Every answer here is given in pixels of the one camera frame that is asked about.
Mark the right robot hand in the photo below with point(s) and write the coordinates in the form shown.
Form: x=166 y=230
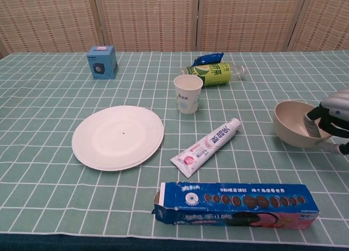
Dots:
x=336 y=106

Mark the beige bowl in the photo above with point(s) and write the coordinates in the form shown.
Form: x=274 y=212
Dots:
x=289 y=120

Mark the white paper cup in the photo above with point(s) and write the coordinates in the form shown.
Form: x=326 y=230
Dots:
x=188 y=98

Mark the white round plate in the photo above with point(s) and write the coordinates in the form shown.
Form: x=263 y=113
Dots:
x=117 y=137

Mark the green label tea bottle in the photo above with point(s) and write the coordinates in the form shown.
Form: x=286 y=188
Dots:
x=215 y=73

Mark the blue snack packet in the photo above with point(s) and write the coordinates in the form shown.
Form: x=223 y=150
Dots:
x=208 y=58

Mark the white pink toothpaste tube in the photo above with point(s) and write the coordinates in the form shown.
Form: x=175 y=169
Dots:
x=204 y=147

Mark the blue cookie box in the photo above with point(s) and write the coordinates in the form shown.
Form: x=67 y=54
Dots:
x=237 y=207

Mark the bamboo folding screen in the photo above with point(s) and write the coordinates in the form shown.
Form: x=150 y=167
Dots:
x=150 y=19

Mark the blue speaker box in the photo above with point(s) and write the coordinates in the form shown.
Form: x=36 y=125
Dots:
x=102 y=62

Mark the green checked tablecloth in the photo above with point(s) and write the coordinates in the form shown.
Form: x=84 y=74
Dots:
x=54 y=98

